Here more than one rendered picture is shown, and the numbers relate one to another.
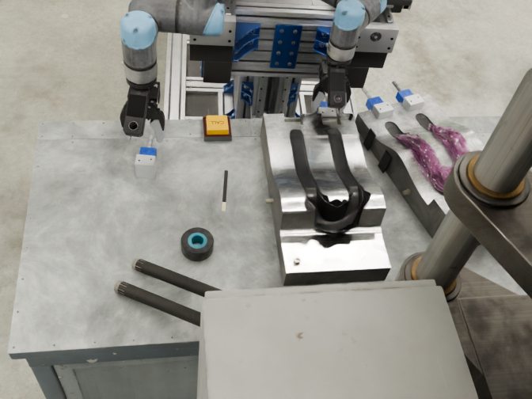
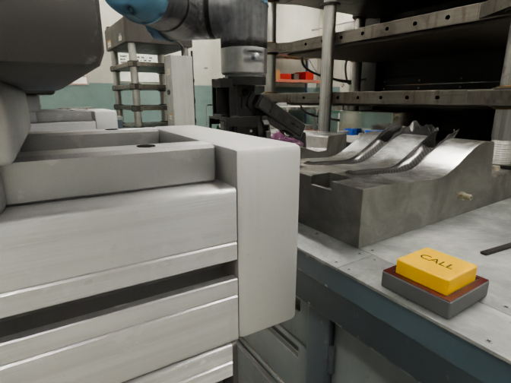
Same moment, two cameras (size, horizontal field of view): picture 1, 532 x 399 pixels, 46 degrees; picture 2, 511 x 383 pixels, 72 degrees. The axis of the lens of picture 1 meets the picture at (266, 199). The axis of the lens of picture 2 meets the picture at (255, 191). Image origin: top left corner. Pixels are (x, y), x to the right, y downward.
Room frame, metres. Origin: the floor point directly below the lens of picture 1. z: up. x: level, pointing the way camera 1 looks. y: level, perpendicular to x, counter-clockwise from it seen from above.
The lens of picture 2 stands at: (1.56, 0.45, 1.01)
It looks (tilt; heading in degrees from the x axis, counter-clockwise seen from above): 15 degrees down; 251
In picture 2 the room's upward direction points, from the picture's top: straight up
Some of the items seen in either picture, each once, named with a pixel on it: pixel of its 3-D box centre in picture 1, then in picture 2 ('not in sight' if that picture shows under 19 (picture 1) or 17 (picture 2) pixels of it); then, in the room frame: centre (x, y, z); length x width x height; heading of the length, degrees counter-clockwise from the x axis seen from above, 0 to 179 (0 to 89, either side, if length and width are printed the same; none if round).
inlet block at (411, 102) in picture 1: (404, 95); not in sight; (1.48, -0.36, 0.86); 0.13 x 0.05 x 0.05; 32
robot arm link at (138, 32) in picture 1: (138, 39); not in sight; (1.08, 0.34, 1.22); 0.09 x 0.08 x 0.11; 7
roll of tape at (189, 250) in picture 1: (197, 244); not in sight; (0.84, 0.15, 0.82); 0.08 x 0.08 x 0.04
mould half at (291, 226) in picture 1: (321, 187); (393, 170); (1.05, -0.14, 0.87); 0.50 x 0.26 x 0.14; 14
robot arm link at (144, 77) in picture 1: (139, 68); not in sight; (1.08, 0.34, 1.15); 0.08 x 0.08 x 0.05
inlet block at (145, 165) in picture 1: (148, 153); not in sight; (1.10, 0.34, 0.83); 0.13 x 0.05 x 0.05; 6
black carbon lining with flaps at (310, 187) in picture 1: (328, 170); (386, 147); (1.07, -0.15, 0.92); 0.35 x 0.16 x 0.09; 14
